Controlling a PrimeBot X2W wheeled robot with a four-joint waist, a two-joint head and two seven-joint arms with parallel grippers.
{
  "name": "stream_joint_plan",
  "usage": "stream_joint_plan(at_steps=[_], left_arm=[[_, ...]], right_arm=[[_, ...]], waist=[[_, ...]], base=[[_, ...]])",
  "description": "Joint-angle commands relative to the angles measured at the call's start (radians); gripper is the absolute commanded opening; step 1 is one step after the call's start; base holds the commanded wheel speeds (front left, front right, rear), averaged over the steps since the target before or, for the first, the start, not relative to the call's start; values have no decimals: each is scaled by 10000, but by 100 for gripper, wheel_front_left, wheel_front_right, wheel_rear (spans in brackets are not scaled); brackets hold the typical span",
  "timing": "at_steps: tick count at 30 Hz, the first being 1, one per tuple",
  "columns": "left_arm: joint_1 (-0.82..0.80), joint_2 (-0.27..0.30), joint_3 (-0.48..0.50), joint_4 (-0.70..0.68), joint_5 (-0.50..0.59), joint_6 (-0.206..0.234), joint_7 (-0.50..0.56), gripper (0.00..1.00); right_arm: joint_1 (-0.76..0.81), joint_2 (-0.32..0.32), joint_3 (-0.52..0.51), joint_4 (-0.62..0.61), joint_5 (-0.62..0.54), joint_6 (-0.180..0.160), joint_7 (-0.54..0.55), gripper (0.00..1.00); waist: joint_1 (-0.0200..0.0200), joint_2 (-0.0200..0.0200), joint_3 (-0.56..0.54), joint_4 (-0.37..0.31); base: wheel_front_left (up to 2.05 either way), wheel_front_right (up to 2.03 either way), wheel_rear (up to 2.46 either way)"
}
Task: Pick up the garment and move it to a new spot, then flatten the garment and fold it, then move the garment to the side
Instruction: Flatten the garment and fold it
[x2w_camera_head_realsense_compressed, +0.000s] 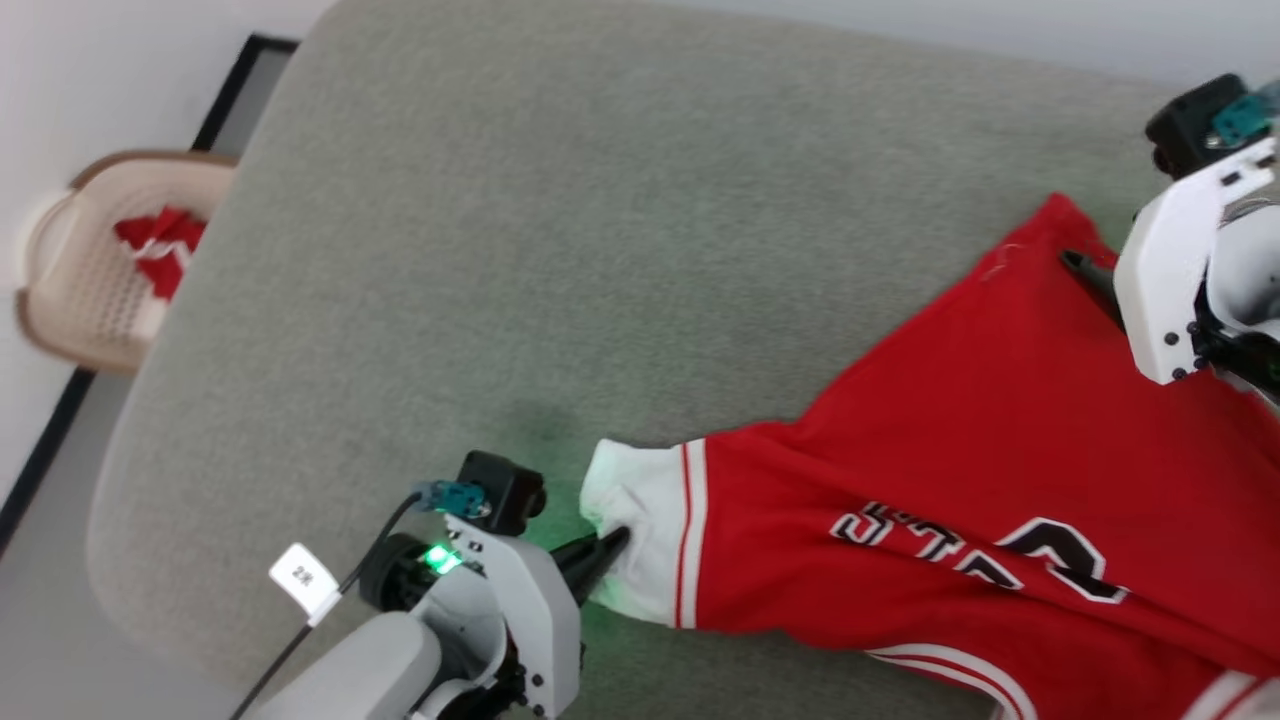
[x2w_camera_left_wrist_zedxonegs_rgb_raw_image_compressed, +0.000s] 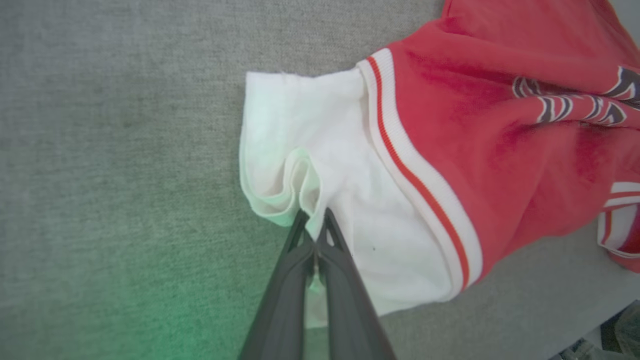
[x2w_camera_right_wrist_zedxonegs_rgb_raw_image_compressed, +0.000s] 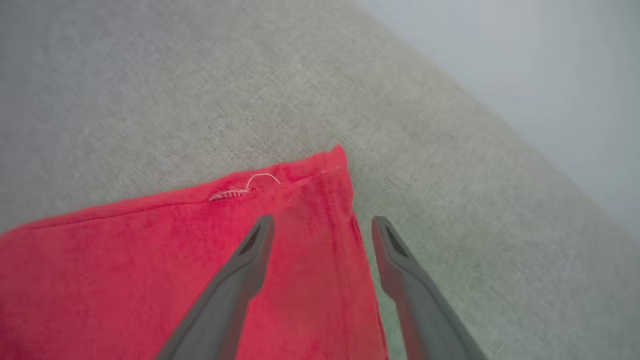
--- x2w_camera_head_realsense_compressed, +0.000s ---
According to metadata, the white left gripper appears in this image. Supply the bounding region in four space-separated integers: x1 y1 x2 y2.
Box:
438 514 632 720

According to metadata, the teal right cable connector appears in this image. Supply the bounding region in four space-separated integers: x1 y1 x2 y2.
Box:
1208 85 1280 144

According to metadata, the black floor trim strip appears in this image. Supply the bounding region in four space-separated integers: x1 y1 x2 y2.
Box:
0 32 302 557

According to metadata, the beige plastic laundry basket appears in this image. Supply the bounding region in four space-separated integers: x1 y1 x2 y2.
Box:
14 149 240 377

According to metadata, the thin black left camera cable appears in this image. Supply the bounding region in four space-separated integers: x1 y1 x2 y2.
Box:
230 488 433 720

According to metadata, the white paper label tag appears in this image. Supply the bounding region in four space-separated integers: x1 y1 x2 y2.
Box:
267 541 344 629

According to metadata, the red white clothing in basket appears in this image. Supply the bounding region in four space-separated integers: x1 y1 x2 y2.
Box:
112 205 209 302

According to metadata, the teal cable connector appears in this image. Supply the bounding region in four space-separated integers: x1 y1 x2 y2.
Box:
1208 85 1280 144
414 480 489 519

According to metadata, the teal left cable connector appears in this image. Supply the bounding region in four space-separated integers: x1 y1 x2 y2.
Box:
414 480 489 519

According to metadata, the red and white basketball jersey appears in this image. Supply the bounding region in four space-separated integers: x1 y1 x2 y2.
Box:
579 193 1280 720

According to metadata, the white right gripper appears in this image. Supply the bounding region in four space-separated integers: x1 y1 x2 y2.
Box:
1059 136 1280 387

